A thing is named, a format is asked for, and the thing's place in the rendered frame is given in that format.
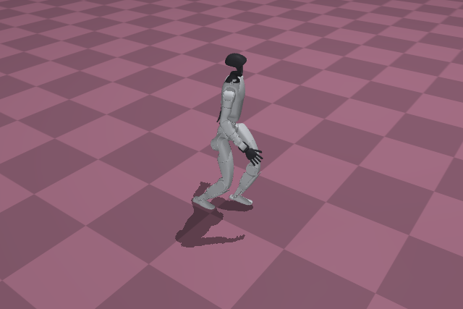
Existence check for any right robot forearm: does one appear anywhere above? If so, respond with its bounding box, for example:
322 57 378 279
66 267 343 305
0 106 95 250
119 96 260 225
222 121 247 151

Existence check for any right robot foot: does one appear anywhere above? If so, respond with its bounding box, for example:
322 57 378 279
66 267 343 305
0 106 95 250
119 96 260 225
192 196 215 209

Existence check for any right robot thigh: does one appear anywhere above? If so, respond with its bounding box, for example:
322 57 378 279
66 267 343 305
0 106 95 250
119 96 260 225
211 133 234 191

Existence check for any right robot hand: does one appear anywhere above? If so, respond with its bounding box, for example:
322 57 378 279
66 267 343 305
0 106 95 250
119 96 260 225
238 142 263 166

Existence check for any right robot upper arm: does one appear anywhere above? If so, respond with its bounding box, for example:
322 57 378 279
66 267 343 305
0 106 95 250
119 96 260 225
220 88 236 128

